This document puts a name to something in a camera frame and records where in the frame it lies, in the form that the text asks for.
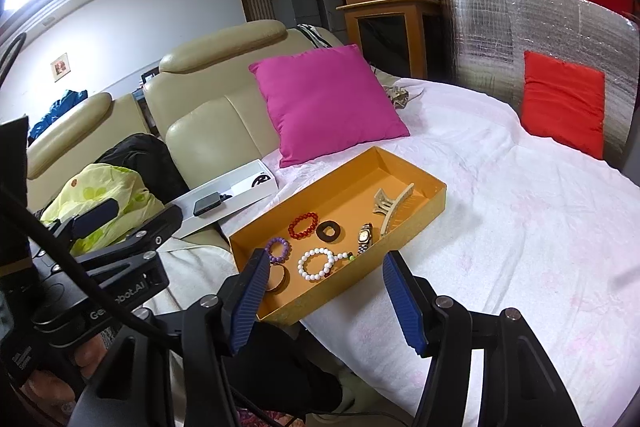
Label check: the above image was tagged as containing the beige hair claw clip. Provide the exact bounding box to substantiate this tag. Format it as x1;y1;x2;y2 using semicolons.
372;183;416;238

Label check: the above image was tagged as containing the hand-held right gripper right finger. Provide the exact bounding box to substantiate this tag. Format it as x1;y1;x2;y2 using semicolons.
382;251;583;427

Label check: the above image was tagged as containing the white bead bracelet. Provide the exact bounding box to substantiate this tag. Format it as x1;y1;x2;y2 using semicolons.
298;248;335;282

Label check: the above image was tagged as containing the person's left hand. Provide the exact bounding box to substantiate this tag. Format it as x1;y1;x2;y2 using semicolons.
22;339;108;413

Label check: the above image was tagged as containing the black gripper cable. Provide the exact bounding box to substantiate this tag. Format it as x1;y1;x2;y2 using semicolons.
0;187;181;348

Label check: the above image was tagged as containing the white flat box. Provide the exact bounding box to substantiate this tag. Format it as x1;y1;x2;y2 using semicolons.
170;158;278;240

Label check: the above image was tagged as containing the multicolour bead bracelet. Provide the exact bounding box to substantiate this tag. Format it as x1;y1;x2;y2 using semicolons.
327;251;357;279

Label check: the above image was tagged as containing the silver foil mat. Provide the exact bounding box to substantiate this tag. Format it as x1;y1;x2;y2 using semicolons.
440;0;640;172

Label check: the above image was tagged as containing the wooden glass cabinet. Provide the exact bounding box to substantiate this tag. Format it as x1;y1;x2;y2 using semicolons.
336;0;443;80

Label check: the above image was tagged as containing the grey cabinet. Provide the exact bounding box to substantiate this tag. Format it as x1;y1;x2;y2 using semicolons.
270;0;321;28

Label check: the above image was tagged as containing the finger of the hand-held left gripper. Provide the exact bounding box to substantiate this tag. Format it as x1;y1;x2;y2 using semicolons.
75;248;166;290
50;198;183;258

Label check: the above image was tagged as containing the dark cloth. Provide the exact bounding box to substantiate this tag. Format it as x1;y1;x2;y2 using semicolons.
220;322;346;423

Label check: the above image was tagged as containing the red cushion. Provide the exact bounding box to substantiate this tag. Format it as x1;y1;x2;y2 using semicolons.
520;51;607;160

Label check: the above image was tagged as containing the blue jacket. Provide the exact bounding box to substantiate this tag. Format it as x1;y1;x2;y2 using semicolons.
27;89;88;140

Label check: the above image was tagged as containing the purple bead bracelet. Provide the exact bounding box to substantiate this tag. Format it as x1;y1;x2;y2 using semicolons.
265;238;292;265

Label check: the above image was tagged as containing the beige leather sofa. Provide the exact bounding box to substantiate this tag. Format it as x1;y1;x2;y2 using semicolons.
25;19;351;253

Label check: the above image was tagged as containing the red bead bracelet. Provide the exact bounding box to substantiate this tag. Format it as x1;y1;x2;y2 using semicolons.
288;214;321;240

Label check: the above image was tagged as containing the small wall picture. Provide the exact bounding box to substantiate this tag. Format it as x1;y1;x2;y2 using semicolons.
50;53;70;82

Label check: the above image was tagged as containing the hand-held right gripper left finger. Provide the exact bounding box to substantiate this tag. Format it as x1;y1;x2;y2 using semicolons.
70;248;271;427

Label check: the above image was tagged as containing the pink cushion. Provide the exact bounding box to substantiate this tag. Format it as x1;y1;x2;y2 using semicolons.
248;44;411;168

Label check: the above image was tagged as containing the orange cardboard box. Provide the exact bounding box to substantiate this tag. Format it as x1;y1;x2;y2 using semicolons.
229;146;447;327

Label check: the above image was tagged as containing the silver metal bangle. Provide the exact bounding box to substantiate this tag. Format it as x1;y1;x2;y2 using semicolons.
265;263;290;293

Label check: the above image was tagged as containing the black ring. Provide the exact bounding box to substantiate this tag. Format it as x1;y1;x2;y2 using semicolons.
316;221;342;243

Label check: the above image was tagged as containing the black phone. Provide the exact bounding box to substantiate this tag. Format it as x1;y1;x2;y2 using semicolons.
194;192;233;217

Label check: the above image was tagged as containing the black bag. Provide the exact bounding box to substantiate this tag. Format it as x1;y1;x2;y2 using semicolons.
95;133;191;208

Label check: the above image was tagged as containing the yellow-green cloth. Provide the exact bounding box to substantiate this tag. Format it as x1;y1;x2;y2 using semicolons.
40;163;166;258

